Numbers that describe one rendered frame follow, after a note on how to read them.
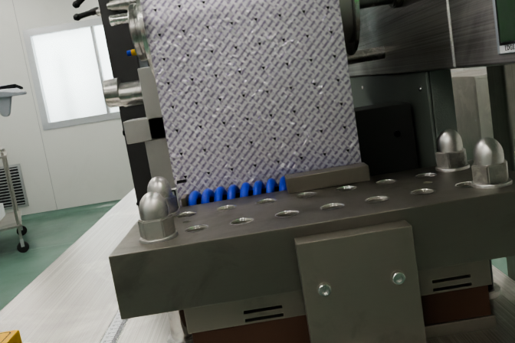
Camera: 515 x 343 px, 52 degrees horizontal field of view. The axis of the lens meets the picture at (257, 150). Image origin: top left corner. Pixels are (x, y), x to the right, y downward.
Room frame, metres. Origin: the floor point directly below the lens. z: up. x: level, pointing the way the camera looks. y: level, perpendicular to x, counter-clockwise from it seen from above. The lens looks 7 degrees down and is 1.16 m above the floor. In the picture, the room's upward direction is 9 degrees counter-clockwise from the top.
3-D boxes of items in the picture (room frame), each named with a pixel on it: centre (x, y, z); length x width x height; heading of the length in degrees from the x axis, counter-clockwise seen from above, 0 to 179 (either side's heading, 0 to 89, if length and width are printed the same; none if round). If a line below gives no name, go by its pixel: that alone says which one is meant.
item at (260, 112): (0.65, -0.01, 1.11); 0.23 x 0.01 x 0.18; 90
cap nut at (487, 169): (0.49, -0.21, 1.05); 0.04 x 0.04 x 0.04
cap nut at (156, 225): (0.49, 0.11, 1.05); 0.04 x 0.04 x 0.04
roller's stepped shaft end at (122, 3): (0.96, 0.19, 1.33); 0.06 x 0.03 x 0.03; 90
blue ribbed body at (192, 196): (0.63, -0.01, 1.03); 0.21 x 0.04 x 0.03; 90
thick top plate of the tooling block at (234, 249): (0.53, -0.05, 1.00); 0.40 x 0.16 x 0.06; 90
